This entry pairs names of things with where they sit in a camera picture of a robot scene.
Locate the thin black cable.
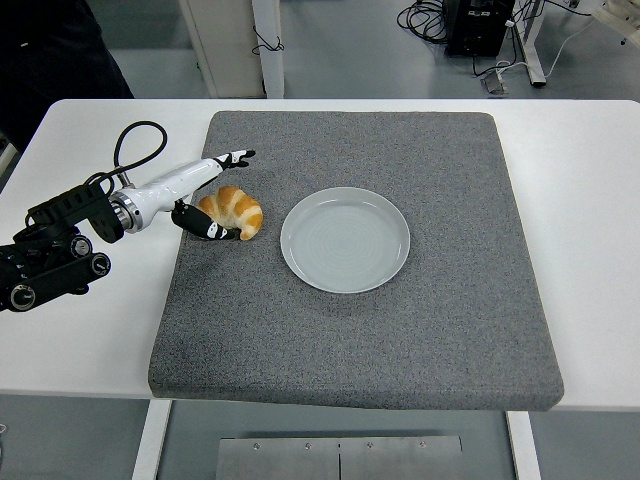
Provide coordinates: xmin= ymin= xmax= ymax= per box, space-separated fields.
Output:
xmin=251 ymin=24 xmax=286 ymax=56

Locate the grey fabric mat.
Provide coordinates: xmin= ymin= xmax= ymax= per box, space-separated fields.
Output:
xmin=148 ymin=110 xmax=567 ymax=413

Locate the person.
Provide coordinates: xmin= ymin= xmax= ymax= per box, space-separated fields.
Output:
xmin=0 ymin=0 xmax=136 ymax=151

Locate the white table leg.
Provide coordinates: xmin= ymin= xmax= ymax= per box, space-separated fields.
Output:
xmin=130 ymin=399 xmax=174 ymax=480
xmin=505 ymin=410 xmax=543 ymax=480

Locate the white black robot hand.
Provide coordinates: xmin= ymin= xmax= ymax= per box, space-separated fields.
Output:
xmin=130 ymin=148 xmax=257 ymax=244

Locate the black cable bundle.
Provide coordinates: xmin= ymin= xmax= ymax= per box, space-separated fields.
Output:
xmin=396 ymin=0 xmax=449 ymax=47

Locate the white cable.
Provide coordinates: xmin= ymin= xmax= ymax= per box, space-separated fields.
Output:
xmin=472 ymin=19 xmax=609 ymax=81

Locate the black computer tower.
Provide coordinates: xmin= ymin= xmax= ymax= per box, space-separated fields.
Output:
xmin=443 ymin=0 xmax=516 ymax=57

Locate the golden croissant bread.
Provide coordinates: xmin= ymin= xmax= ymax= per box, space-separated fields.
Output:
xmin=197 ymin=185 xmax=265 ymax=242

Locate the white chair base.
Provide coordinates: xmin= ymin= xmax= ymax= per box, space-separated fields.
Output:
xmin=0 ymin=132 xmax=21 ymax=174

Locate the grey foot pedal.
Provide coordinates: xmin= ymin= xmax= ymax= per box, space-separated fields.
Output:
xmin=479 ymin=69 xmax=511 ymax=96

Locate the grey round plate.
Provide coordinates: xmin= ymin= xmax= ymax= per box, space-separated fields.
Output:
xmin=279 ymin=187 xmax=412 ymax=295

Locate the white desk leg with foot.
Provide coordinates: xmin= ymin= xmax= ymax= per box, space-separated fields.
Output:
xmin=510 ymin=0 xmax=547 ymax=89

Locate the beige panel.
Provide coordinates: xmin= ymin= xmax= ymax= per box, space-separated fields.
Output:
xmin=178 ymin=0 xmax=266 ymax=99

